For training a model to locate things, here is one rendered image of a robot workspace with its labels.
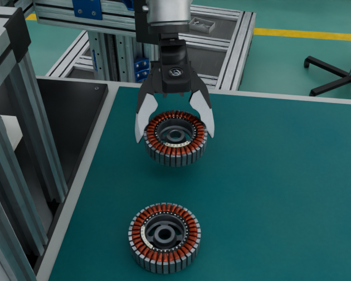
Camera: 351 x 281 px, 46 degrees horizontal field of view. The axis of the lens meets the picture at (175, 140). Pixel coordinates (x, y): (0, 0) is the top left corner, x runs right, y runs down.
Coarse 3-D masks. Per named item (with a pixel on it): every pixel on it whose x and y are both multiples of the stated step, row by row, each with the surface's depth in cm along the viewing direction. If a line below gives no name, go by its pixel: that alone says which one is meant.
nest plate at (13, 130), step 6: (6, 120) 83; (12, 120) 83; (6, 126) 82; (12, 126) 82; (18, 126) 82; (12, 132) 81; (18, 132) 81; (12, 138) 80; (18, 138) 80; (12, 144) 79
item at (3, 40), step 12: (0, 12) 46; (12, 12) 46; (0, 24) 44; (12, 24) 45; (24, 24) 48; (0, 36) 43; (12, 36) 46; (24, 36) 48; (0, 48) 43; (12, 48) 46; (24, 48) 48; (0, 60) 44; (12, 60) 46; (0, 72) 44; (0, 84) 44
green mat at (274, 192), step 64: (128, 128) 86; (256, 128) 86; (320, 128) 86; (128, 192) 74; (192, 192) 74; (256, 192) 74; (320, 192) 74; (64, 256) 65; (128, 256) 65; (256, 256) 65; (320, 256) 65
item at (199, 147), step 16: (176, 112) 76; (160, 128) 75; (176, 128) 75; (192, 128) 74; (144, 144) 75; (160, 144) 72; (176, 144) 71; (192, 144) 71; (160, 160) 72; (176, 160) 72; (192, 160) 72
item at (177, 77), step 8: (160, 40) 71; (168, 40) 70; (176, 40) 70; (184, 40) 70; (160, 48) 69; (168, 48) 69; (176, 48) 69; (184, 48) 69; (160, 56) 68; (168, 56) 67; (176, 56) 67; (184, 56) 67; (160, 64) 66; (168, 64) 66; (176, 64) 66; (184, 64) 66; (160, 72) 67; (168, 72) 64; (176, 72) 64; (184, 72) 64; (168, 80) 63; (176, 80) 63; (184, 80) 63; (168, 88) 64; (176, 88) 64; (184, 88) 64
